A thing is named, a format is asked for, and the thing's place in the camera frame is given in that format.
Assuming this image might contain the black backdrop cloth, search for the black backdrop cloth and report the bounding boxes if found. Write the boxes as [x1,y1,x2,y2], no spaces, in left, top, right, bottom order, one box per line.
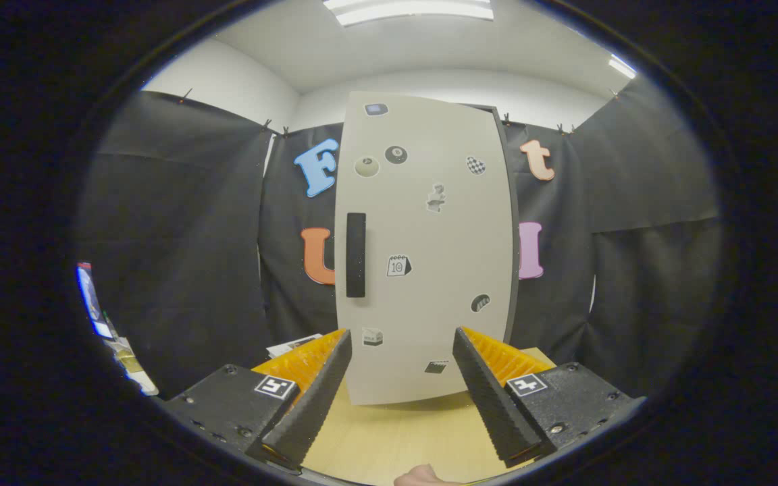
[75,74,725,400]

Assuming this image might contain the white shoe cabinet door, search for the white shoe cabinet door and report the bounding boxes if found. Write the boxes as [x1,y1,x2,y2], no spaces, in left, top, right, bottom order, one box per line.
[333,91,515,406]

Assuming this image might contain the blue white poster board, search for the blue white poster board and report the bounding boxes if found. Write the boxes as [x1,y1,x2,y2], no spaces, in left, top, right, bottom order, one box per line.
[76,261,117,339]

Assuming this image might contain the long ceiling light panel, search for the long ceiling light panel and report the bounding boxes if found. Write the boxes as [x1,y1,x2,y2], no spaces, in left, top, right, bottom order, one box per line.
[323,0,495,27]

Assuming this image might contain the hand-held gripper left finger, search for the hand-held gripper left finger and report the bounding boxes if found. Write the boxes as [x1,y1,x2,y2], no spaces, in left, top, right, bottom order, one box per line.
[163,329,354,472]

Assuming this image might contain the grey shoe cabinet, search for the grey shoe cabinet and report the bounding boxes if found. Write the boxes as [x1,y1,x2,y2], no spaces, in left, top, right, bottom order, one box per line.
[462,102,522,346]

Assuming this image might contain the pale cluttered objects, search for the pale cluttered objects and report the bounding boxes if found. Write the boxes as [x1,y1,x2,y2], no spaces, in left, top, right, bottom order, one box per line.
[101,333,159,396]

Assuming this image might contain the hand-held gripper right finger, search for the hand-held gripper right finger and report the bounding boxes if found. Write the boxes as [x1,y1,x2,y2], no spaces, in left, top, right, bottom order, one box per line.
[452,327,647,468]

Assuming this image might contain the white book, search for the white book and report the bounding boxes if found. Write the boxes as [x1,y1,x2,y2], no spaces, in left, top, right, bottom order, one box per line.
[267,333,324,359]

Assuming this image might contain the black door handle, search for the black door handle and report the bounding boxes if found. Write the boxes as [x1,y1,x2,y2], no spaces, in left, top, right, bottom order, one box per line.
[345,212,368,299]

